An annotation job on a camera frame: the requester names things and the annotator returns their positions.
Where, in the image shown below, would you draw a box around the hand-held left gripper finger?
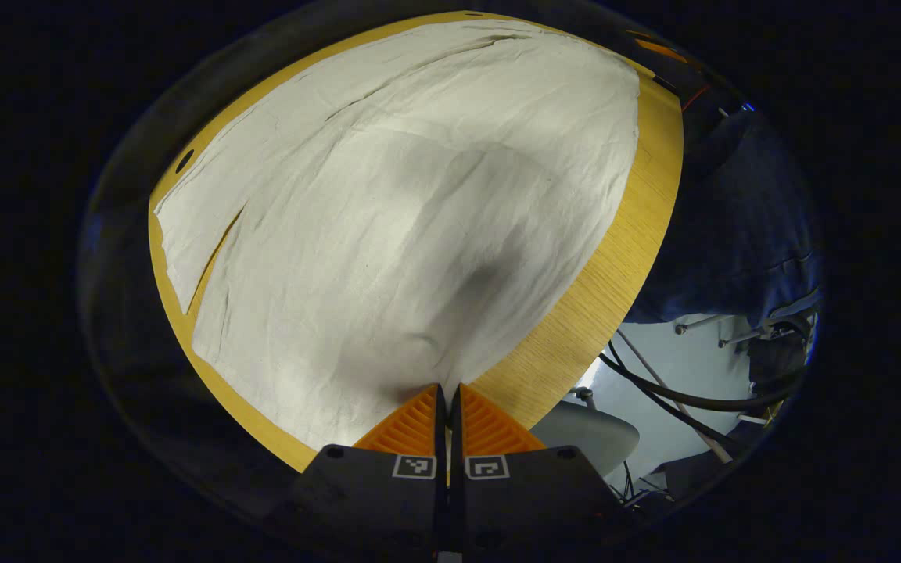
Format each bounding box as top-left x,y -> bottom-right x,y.
450,382 -> 625,553
293,383 -> 450,552

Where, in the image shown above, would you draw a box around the white jeans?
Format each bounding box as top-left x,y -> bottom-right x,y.
153,20 -> 641,451

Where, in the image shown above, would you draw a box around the grey chair seat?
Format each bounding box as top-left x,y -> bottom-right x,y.
531,400 -> 641,480

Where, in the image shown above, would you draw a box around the person's dark blue clothing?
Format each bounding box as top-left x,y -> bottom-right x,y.
626,109 -> 824,326

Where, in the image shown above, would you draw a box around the thick black cable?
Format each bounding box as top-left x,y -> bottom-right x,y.
598,339 -> 809,414

